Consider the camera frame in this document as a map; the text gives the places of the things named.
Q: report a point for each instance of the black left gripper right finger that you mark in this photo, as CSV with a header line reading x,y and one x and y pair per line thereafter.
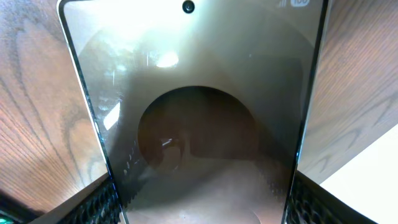
x,y
309,203

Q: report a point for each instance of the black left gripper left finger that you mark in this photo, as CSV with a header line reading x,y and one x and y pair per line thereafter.
x,y
96,204

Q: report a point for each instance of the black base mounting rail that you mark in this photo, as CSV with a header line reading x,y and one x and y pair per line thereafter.
x,y
15,211

